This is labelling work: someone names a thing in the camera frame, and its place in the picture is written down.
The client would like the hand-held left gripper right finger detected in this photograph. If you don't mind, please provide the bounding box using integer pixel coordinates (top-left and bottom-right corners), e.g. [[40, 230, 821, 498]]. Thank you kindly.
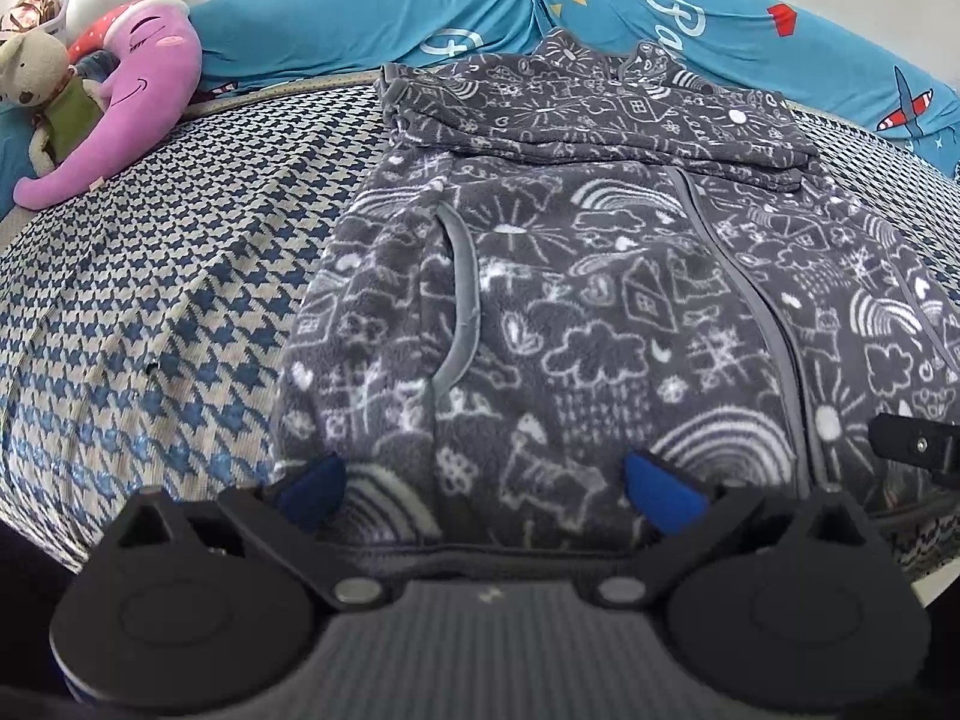
[[592, 450, 875, 611]]

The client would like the blue printed bolster cover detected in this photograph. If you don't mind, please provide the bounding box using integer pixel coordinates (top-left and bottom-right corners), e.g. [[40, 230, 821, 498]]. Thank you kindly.
[[187, 0, 960, 181]]

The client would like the grey printed fleece jacket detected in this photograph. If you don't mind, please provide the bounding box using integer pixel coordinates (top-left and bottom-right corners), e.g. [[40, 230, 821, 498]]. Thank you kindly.
[[270, 26, 960, 593]]

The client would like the purple moon plush pillow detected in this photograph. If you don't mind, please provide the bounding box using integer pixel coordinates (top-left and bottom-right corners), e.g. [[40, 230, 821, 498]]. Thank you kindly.
[[13, 0, 203, 209]]

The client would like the white plastic basket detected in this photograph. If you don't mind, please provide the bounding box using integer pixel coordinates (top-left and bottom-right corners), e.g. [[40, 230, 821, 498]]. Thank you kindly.
[[0, 0, 80, 42]]

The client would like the blue houndstooth bed mat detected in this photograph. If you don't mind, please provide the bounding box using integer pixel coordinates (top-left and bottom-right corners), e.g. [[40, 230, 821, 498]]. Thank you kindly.
[[0, 82, 960, 586]]

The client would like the beige bunny plush toy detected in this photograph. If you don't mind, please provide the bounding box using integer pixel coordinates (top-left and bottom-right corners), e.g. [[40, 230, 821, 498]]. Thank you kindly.
[[0, 34, 106, 177]]

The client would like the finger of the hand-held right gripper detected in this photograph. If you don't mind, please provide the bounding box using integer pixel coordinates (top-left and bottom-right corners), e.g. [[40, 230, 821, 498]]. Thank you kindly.
[[868, 412, 960, 494]]

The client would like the gold ribbon bow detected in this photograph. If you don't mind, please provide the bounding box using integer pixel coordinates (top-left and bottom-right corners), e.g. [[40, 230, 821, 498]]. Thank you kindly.
[[4, 0, 61, 32]]

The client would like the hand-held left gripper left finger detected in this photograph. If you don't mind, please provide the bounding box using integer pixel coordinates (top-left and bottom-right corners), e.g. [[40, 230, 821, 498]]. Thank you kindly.
[[112, 454, 387, 611]]

